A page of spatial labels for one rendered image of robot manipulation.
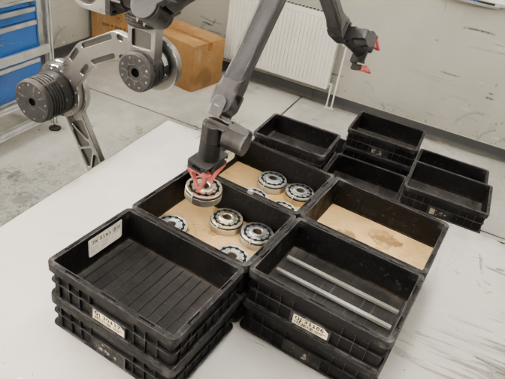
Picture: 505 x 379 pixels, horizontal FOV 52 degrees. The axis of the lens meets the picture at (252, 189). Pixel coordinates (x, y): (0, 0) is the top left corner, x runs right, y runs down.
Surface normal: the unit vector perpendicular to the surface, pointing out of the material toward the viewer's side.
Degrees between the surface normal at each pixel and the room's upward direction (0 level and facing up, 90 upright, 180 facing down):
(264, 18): 59
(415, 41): 90
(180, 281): 0
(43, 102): 90
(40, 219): 0
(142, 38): 90
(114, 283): 0
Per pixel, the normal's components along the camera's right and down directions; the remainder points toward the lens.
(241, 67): -0.21, -0.08
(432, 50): -0.42, 0.46
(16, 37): 0.90, 0.35
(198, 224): 0.15, -0.82
